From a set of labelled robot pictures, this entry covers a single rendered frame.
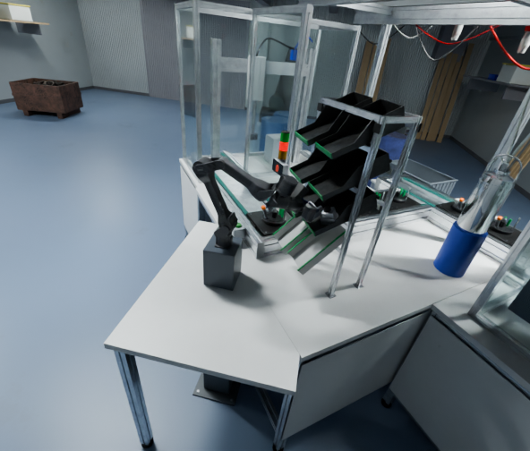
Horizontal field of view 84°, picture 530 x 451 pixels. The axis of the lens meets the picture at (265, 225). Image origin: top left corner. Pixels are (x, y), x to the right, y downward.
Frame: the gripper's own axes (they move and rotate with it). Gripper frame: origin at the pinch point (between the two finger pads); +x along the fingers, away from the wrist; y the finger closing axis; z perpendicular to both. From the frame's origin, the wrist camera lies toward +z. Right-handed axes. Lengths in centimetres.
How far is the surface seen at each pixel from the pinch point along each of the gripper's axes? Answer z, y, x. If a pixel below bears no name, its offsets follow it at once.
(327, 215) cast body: 0.1, -6.4, 4.9
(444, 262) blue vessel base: -11, -16, 88
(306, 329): -43.3, -24.4, 4.6
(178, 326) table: -56, -6, -41
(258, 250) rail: -37.1, 23.5, 0.8
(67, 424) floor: -155, 22, -73
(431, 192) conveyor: 12, 50, 152
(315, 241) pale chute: -16.6, 2.0, 13.6
